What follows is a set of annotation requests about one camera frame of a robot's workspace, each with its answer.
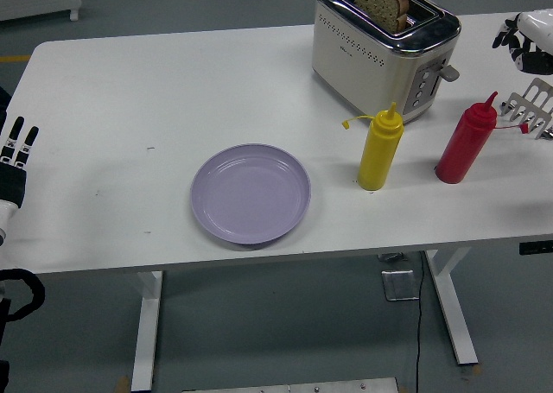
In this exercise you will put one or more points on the small grey floor bracket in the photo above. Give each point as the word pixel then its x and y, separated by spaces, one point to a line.
pixel 393 257

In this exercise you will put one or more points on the square metal floor plate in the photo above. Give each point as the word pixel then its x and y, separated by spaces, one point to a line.
pixel 399 286

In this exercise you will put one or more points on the cream and chrome toaster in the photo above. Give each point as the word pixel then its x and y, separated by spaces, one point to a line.
pixel 358 65

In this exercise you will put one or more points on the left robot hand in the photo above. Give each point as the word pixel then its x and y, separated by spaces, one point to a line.
pixel 13 183

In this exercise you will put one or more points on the black table control panel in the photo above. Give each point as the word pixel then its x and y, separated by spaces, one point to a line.
pixel 535 248

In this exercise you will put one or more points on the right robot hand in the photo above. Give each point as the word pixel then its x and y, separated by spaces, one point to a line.
pixel 535 30

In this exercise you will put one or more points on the silver toast rack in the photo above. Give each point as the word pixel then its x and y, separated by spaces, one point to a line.
pixel 533 116

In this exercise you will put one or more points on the brown bread slice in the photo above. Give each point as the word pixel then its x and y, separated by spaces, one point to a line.
pixel 380 4

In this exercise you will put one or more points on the yellow squeeze bottle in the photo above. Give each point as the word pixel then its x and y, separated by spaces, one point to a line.
pixel 380 151

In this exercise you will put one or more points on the purple round plate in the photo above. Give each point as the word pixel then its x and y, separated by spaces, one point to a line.
pixel 250 194

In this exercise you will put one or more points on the red squeeze bottle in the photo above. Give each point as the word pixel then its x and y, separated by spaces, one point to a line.
pixel 462 151

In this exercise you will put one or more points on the long metal floor plate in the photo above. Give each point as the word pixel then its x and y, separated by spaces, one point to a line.
pixel 289 385

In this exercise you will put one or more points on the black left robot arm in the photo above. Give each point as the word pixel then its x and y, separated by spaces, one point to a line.
pixel 38 293

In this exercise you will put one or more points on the white table leg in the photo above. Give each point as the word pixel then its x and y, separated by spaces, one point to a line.
pixel 453 315
pixel 147 324

